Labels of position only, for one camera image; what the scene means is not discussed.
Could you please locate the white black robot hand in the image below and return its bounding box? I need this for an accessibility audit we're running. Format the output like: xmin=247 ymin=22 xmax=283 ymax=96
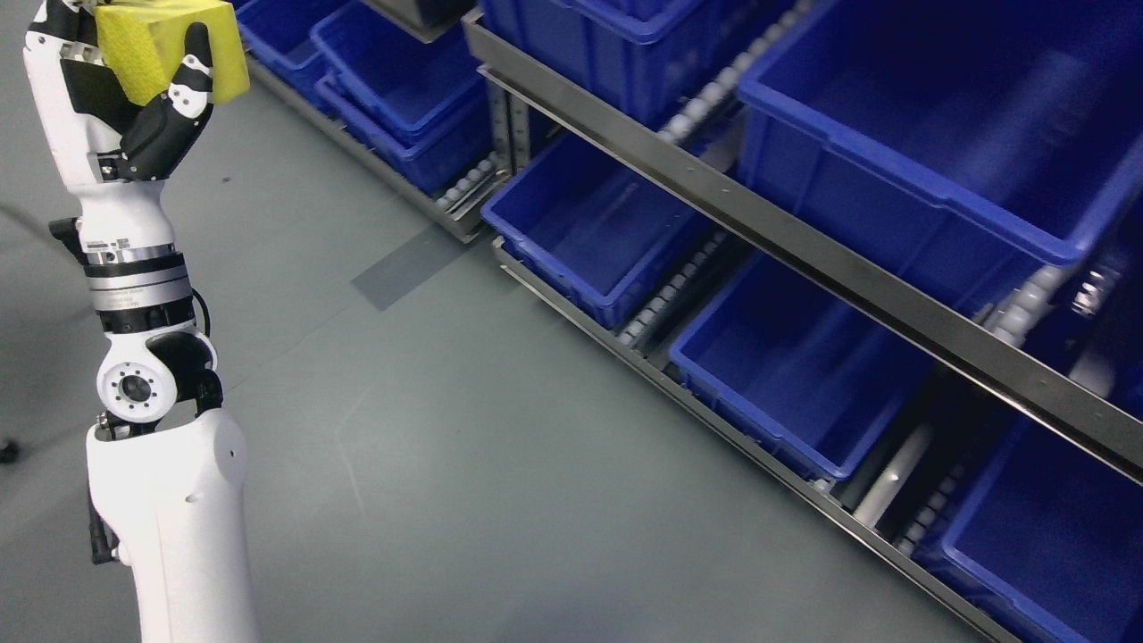
xmin=23 ymin=1 xmax=215 ymax=265

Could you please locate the yellow foam block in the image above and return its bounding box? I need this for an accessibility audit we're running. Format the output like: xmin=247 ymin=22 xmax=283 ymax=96
xmin=94 ymin=1 xmax=250 ymax=106

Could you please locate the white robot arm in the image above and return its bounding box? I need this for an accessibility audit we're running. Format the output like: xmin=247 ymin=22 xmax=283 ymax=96
xmin=49 ymin=217 xmax=261 ymax=642

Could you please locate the metal shelf rack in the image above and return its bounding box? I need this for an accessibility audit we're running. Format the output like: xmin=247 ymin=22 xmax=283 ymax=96
xmin=463 ymin=1 xmax=1140 ymax=642
xmin=234 ymin=1 xmax=501 ymax=243

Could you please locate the blue bin far rack back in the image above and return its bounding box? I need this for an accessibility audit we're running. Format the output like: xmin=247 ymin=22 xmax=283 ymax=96
xmin=237 ymin=1 xmax=350 ymax=96

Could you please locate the blue bin rack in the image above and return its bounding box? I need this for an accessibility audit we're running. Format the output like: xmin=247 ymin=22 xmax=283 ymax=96
xmin=237 ymin=1 xmax=350 ymax=96
xmin=312 ymin=1 xmax=493 ymax=194

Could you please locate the blue bin far rack front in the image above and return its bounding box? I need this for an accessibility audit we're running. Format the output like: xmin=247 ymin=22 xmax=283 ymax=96
xmin=312 ymin=1 xmax=493 ymax=194

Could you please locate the blue bin lower left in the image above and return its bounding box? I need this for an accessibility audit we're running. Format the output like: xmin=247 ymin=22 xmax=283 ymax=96
xmin=482 ymin=134 xmax=711 ymax=330

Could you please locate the blue bin top centre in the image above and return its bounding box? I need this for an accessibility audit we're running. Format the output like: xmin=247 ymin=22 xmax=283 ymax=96
xmin=478 ymin=1 xmax=797 ymax=126

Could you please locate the blue bin lower right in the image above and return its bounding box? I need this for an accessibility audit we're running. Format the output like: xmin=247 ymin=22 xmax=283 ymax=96
xmin=669 ymin=254 xmax=932 ymax=483

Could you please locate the large blue bin top right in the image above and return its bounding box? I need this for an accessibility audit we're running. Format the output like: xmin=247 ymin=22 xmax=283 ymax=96
xmin=738 ymin=1 xmax=1142 ymax=318

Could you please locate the blue bin bottom right corner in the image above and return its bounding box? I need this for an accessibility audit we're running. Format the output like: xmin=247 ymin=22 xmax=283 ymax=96
xmin=912 ymin=421 xmax=1142 ymax=642

